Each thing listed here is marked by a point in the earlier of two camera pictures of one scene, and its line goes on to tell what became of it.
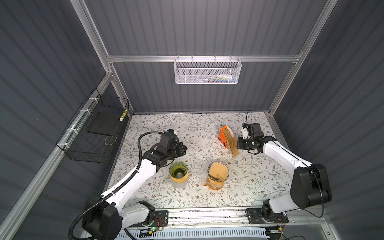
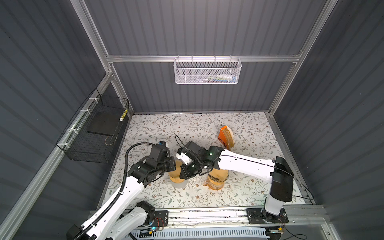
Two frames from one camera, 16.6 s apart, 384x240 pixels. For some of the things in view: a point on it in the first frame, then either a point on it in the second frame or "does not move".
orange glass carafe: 214,187 does not move
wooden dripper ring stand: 215,183 does not move
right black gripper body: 249,141 -> 192,168
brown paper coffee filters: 229,134 does not move
